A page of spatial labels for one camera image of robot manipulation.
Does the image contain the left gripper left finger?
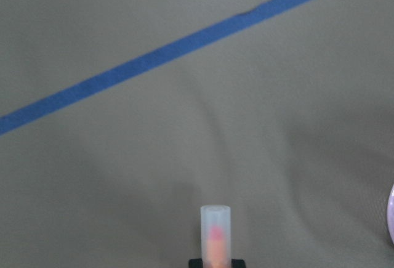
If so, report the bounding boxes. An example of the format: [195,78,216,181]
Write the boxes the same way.
[188,258,203,268]

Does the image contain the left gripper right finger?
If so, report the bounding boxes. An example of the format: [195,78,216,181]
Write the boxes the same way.
[231,259,246,268]

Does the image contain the orange highlighter pen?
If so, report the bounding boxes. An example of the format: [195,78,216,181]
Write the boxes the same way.
[200,205,231,267]

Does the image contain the pink mesh pen holder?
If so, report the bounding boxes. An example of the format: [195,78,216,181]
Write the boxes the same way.
[386,185,394,243]

